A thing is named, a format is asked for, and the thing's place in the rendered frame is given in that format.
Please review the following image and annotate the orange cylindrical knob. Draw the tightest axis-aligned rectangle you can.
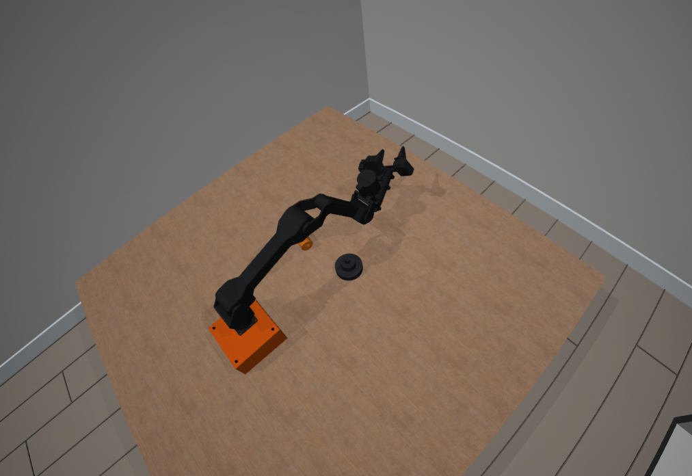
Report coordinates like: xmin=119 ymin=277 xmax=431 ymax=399
xmin=298 ymin=237 xmax=312 ymax=250

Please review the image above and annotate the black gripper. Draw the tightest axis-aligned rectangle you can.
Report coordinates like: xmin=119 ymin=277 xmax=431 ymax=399
xmin=377 ymin=146 xmax=414 ymax=190

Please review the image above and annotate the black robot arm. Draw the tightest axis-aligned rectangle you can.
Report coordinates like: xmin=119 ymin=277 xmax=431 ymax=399
xmin=214 ymin=155 xmax=388 ymax=336

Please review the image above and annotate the black stepped round pedestal with shaft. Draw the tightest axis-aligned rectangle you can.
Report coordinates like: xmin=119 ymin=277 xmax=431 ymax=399
xmin=335 ymin=254 xmax=363 ymax=281

